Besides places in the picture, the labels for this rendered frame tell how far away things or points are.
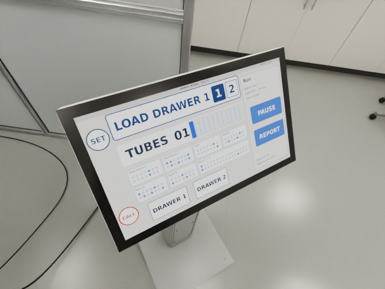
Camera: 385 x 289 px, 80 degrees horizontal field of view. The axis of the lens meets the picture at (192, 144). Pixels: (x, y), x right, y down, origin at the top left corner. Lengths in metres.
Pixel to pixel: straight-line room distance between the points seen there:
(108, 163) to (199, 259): 1.11
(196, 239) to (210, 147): 1.03
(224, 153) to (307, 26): 2.23
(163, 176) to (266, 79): 0.34
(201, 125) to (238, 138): 0.11
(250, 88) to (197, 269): 1.14
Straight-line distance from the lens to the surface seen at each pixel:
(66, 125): 0.45
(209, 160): 0.53
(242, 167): 0.59
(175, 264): 1.47
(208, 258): 1.50
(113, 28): 1.19
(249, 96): 0.57
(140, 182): 0.49
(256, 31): 2.59
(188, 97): 0.49
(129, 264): 1.53
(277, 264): 1.65
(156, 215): 0.53
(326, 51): 2.89
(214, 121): 0.52
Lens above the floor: 1.50
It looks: 55 degrees down
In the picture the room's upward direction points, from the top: 9 degrees clockwise
